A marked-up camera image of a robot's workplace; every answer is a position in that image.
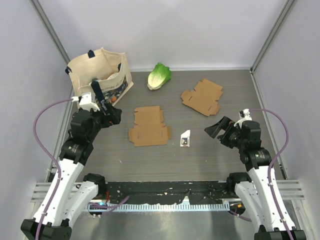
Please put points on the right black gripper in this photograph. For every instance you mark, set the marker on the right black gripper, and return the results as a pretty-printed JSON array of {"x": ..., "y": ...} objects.
[{"x": 225, "y": 123}]

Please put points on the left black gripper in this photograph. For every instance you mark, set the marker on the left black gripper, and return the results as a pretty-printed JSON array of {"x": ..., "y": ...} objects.
[{"x": 113, "y": 118}]

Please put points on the brown cardboard box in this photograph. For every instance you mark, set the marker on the brown cardboard box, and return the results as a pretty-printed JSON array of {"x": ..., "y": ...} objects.
[{"x": 149, "y": 127}]

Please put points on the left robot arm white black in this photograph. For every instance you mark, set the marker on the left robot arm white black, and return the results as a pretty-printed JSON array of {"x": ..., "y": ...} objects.
[{"x": 59, "y": 210}]

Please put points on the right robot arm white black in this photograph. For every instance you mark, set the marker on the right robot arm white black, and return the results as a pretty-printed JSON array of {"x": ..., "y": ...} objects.
[{"x": 256, "y": 187}]

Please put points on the white item inside bag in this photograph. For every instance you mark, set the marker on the white item inside bag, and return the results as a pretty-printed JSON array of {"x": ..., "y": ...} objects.
[{"x": 113, "y": 76}]

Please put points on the small white carton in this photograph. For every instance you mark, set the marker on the small white carton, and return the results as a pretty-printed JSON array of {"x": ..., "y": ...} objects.
[{"x": 185, "y": 138}]

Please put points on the beige canvas tote bag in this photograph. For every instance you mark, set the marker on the beige canvas tote bag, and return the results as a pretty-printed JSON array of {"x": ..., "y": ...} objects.
[{"x": 89, "y": 73}]

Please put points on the green lettuce head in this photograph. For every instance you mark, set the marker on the green lettuce head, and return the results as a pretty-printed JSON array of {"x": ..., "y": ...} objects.
[{"x": 160, "y": 75}]

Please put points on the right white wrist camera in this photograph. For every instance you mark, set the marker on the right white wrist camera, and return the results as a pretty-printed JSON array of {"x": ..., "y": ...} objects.
[{"x": 244, "y": 115}]

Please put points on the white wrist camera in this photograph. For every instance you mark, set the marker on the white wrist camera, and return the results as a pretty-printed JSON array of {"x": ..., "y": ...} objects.
[
  {"x": 244, "y": 115},
  {"x": 86, "y": 102}
]

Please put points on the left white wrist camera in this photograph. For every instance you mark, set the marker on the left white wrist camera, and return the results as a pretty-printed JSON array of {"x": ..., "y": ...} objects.
[{"x": 86, "y": 102}]

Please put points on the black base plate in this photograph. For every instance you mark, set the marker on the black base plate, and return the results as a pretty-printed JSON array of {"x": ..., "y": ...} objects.
[{"x": 168, "y": 192}]

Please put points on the white slotted cable duct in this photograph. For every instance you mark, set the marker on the white slotted cable duct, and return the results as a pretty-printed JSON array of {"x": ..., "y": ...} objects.
[{"x": 183, "y": 207}]

